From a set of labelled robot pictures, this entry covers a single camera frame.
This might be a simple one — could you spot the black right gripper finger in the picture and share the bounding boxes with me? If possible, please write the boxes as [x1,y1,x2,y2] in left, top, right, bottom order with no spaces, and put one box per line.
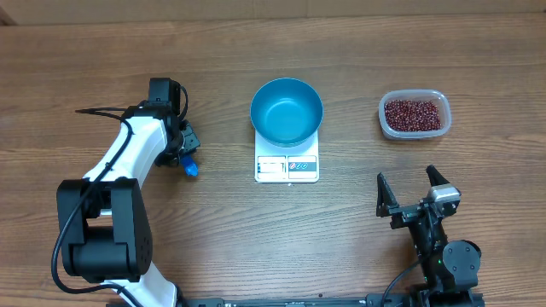
[426,165,449,187]
[376,172,399,217]

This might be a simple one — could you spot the blue plastic scoop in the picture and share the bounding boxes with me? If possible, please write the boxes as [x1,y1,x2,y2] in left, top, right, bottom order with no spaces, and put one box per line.
[181,155,199,177]

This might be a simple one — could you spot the red beans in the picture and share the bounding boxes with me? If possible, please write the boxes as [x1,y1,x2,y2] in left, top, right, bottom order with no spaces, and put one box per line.
[384,100,442,132]

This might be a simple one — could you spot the blue bowl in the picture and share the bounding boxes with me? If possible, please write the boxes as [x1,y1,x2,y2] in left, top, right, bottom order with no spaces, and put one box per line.
[249,78,324,148]

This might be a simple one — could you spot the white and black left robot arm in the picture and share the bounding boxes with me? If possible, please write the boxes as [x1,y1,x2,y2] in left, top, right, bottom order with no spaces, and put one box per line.
[50,78,200,306]

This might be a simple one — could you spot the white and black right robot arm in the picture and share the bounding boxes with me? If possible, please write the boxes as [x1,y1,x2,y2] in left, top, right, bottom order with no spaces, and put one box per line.
[366,165,485,307]

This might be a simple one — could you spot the white digital kitchen scale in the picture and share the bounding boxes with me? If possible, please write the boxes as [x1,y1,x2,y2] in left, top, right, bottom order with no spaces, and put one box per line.
[254,131,320,184]

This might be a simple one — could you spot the clear plastic container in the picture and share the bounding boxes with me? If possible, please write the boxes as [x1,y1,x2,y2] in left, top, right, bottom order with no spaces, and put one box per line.
[378,90,452,141]

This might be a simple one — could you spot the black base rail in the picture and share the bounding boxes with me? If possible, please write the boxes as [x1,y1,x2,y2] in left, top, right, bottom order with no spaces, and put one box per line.
[174,292,485,307]

